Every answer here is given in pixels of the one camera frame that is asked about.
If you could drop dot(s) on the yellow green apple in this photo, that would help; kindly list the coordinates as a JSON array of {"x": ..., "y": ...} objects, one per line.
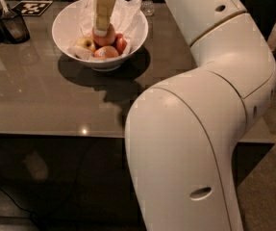
[{"x": 86, "y": 42}]

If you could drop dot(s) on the white handled utensil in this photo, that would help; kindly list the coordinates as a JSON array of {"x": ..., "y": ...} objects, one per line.
[{"x": 7, "y": 12}]

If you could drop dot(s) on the black utensil holder cup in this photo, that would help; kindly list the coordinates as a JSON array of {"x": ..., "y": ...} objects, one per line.
[{"x": 14, "y": 27}]

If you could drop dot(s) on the white plastic bag liner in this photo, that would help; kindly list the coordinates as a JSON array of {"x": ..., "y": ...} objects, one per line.
[{"x": 124, "y": 19}]

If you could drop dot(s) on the white ceramic bowl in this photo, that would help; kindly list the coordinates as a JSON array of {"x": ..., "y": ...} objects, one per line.
[{"x": 65, "y": 30}]

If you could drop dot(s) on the large red apple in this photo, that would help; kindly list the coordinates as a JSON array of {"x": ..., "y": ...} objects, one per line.
[{"x": 104, "y": 38}]

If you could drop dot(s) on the small clear glass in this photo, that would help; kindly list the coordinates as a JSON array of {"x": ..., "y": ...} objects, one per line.
[{"x": 147, "y": 7}]

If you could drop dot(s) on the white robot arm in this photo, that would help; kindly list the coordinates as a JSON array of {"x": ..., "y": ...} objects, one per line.
[{"x": 181, "y": 133}]

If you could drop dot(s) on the black white marker tag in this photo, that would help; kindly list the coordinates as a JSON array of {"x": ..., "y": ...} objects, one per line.
[{"x": 32, "y": 7}]

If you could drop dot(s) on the dark red apple right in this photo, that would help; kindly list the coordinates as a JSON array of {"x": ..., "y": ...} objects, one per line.
[{"x": 120, "y": 43}]

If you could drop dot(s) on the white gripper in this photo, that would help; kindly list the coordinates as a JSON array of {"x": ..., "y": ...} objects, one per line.
[{"x": 104, "y": 9}]

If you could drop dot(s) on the red apple with sticker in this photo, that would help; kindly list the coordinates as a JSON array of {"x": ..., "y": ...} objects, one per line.
[{"x": 106, "y": 52}]

